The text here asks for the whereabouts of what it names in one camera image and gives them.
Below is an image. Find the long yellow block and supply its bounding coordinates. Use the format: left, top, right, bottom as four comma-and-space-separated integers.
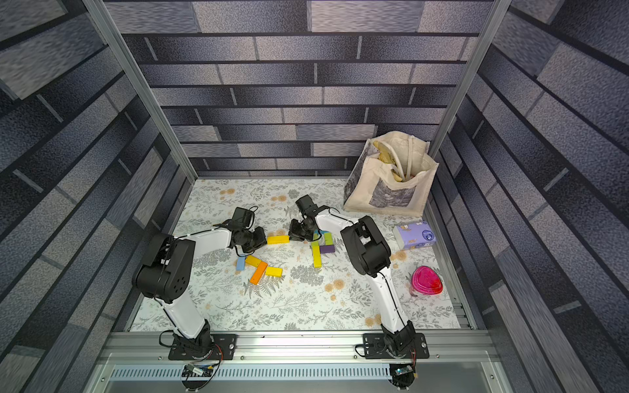
311, 242, 322, 269
266, 235, 290, 245

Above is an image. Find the small yellow block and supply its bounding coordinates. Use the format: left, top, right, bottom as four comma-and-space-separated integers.
265, 266, 283, 278
245, 255, 262, 268

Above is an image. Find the light blue block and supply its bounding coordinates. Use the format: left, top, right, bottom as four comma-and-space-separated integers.
236, 257, 246, 271

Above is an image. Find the purple block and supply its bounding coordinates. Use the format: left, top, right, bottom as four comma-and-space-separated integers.
319, 245, 336, 254

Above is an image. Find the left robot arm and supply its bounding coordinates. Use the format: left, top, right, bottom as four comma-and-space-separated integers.
132, 206, 267, 351

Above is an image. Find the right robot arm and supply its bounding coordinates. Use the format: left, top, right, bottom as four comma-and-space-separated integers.
289, 195, 415, 357

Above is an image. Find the orange block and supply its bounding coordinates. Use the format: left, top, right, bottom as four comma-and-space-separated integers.
250, 261, 268, 285

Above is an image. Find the cream canvas tote bag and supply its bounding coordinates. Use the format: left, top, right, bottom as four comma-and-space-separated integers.
343, 131, 439, 218

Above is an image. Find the purple tissue box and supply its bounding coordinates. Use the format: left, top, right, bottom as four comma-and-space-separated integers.
393, 221, 437, 251

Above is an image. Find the pink plastic bowl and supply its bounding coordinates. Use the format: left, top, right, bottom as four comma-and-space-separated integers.
410, 266, 444, 295

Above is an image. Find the left circuit board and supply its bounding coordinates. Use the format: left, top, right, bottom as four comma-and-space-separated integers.
181, 364, 218, 380

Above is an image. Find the circuit board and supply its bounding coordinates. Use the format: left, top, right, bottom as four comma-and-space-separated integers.
389, 364, 415, 390
181, 364, 218, 380

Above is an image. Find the right circuit board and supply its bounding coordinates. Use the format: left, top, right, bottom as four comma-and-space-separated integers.
389, 364, 415, 390

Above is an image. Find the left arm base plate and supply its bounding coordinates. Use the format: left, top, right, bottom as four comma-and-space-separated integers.
165, 333, 238, 361

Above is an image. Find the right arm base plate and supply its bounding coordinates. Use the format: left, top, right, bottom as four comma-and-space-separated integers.
362, 332, 430, 360

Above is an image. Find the aluminium front rail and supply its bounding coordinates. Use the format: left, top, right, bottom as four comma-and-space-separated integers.
96, 329, 499, 365

